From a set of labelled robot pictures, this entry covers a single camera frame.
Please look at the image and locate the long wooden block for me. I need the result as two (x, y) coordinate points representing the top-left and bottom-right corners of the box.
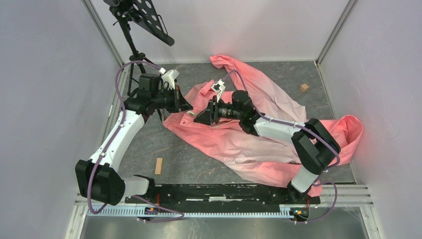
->
(154, 158), (163, 175)

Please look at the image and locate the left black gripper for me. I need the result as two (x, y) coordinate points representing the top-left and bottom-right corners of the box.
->
(151, 85), (193, 113)

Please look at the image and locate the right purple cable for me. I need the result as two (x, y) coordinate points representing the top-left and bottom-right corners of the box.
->
(221, 69), (341, 224)

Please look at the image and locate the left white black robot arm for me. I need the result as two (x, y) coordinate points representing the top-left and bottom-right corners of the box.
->
(75, 70), (193, 205)

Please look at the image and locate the white slotted cable duct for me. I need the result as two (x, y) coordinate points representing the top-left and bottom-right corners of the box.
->
(96, 204), (306, 219)

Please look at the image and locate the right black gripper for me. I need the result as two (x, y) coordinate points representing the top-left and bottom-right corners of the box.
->
(193, 96), (242, 126)

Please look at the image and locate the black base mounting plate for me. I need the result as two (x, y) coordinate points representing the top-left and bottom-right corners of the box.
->
(124, 183), (320, 213)

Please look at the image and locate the black perforated music stand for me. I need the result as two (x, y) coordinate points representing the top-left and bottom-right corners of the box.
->
(103, 0), (178, 96)

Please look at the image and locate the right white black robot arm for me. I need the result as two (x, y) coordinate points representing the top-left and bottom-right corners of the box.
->
(194, 90), (341, 203)

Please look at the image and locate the small wooden cube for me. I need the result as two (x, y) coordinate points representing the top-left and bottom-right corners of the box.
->
(300, 84), (309, 93)

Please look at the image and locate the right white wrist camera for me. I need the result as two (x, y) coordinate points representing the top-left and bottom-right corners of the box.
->
(211, 79), (225, 102)

